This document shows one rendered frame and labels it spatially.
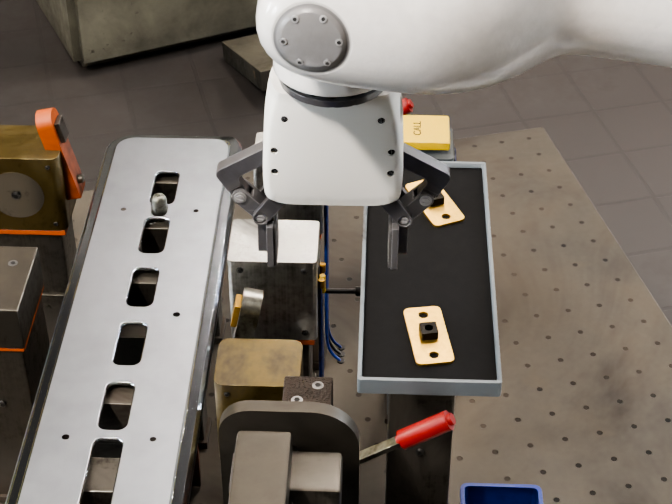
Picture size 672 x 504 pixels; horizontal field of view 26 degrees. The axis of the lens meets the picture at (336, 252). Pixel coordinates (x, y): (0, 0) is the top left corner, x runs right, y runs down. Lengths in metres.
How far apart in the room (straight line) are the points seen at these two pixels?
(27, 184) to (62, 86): 2.16
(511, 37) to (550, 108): 3.07
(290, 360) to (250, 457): 0.27
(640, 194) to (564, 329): 1.53
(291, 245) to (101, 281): 0.27
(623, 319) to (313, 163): 1.23
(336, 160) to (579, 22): 0.21
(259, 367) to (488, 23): 0.73
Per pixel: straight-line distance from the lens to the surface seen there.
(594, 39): 0.95
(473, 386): 1.40
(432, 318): 1.47
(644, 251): 3.50
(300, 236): 1.65
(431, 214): 1.60
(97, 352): 1.69
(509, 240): 2.33
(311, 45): 0.87
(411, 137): 1.73
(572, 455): 1.99
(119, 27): 4.06
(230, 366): 1.54
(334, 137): 1.02
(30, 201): 1.95
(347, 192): 1.05
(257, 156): 1.05
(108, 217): 1.89
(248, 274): 1.63
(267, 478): 1.28
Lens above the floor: 2.12
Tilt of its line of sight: 38 degrees down
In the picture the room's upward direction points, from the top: straight up
